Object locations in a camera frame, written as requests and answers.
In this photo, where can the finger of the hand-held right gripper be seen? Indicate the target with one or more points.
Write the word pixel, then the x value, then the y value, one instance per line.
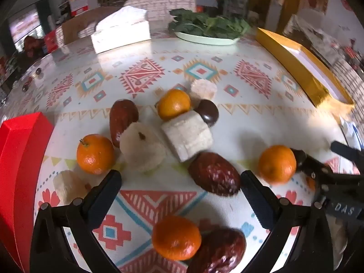
pixel 348 152
pixel 315 169

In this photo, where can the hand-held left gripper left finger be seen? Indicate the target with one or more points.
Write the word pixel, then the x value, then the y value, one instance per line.
pixel 105 192

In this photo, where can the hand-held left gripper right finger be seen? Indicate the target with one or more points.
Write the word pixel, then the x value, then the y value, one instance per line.
pixel 256 199

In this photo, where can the orange tangerine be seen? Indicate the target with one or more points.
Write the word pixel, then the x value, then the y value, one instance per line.
pixel 176 238
pixel 95 154
pixel 173 104
pixel 277 163

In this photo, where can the wrinkled red date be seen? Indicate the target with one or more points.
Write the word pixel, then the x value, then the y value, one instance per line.
pixel 214 177
pixel 122 119
pixel 219 251

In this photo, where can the red cardboard box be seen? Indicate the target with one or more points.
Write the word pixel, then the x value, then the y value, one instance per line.
pixel 20 162

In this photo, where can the peeled banana piece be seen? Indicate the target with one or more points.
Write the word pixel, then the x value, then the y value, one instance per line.
pixel 142 149
pixel 203 89
pixel 69 186
pixel 187 135

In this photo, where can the dark brown chestnut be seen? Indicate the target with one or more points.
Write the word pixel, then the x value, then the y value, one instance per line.
pixel 209 112

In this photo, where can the gold cardboard box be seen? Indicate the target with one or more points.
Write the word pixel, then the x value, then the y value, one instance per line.
pixel 287 59

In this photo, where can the patterned tablecloth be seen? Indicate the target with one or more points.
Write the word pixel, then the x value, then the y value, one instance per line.
pixel 199 68

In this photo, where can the white tissue box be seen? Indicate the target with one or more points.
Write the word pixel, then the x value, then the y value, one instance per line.
pixel 121 31

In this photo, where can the pale green plate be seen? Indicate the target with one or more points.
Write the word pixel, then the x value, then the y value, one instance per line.
pixel 207 40

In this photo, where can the chair with brown cover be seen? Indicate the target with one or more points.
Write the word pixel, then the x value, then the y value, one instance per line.
pixel 82 24

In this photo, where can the leafy green vegetables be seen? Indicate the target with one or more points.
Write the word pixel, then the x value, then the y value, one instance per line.
pixel 207 22

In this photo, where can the chair with white quilted cover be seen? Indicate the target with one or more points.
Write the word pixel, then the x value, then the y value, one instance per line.
pixel 162 4

